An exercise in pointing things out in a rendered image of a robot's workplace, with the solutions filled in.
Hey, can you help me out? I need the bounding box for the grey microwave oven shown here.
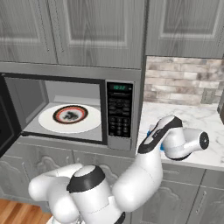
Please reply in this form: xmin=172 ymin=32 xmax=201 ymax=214
xmin=0 ymin=61 xmax=144 ymax=159

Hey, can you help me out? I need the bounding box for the white microwave turntable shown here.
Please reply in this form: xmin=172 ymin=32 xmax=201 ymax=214
xmin=38 ymin=103 xmax=102 ymax=135

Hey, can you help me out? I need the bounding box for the black microwave door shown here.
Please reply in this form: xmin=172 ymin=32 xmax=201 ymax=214
xmin=0 ymin=73 xmax=23 ymax=158

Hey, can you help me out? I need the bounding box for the dark patterned round plate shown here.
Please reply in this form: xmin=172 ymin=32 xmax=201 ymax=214
xmin=52 ymin=104 xmax=89 ymax=125

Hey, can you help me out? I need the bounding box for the grey drawer front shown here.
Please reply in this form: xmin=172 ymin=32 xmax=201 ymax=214
xmin=200 ymin=169 xmax=224 ymax=191
xmin=161 ymin=163 xmax=206 ymax=186

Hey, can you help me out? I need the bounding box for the dark appliance at edge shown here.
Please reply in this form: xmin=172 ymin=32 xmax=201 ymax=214
xmin=216 ymin=89 xmax=224 ymax=124

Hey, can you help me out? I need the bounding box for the grey wall cupboard door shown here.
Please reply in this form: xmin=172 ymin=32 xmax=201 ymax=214
xmin=145 ymin=0 xmax=224 ymax=60
xmin=0 ymin=0 xmax=58 ymax=65
xmin=46 ymin=0 xmax=147 ymax=70

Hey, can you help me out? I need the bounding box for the grey wall socket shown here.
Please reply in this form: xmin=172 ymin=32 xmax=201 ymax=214
xmin=201 ymin=87 xmax=217 ymax=105

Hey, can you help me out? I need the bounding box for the grey cupboard door handle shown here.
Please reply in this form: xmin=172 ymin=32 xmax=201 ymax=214
xmin=53 ymin=0 xmax=65 ymax=54

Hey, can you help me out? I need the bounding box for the grey base cupboard handle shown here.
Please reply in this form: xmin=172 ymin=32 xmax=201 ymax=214
xmin=195 ymin=190 xmax=208 ymax=216

